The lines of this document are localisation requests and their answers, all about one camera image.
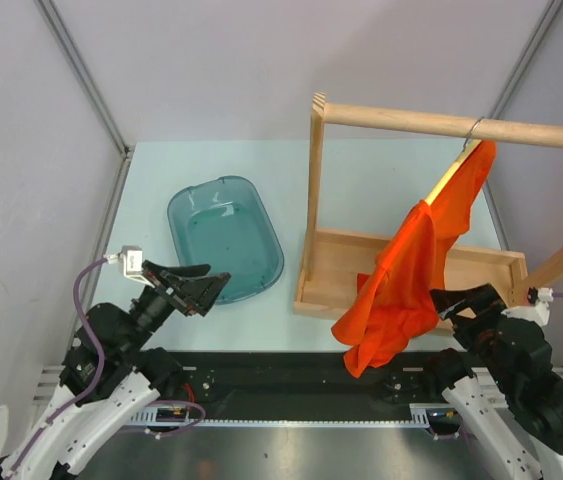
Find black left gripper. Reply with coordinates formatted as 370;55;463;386
121;258;232;355

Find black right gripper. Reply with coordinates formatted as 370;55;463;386
428;281;515;392

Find orange t shirt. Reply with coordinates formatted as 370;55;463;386
331;140;497;378

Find yellow hanger with metal hook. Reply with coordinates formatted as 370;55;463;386
425;116;485;206

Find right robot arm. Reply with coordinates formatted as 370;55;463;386
422;284;563;479

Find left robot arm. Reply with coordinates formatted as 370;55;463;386
0;254;231;479

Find teal plastic tub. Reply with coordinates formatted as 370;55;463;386
166;175;284;305

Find wooden clothes rack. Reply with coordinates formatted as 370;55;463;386
294;93;563;319

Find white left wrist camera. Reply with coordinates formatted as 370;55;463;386
103;245;150;285

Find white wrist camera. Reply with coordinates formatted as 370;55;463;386
103;245;150;285
502;287;554;327

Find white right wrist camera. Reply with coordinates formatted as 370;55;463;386
502;287;554;327

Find white cable duct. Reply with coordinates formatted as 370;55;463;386
125;402;459;430

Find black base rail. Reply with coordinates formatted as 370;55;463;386
172;351;442;412

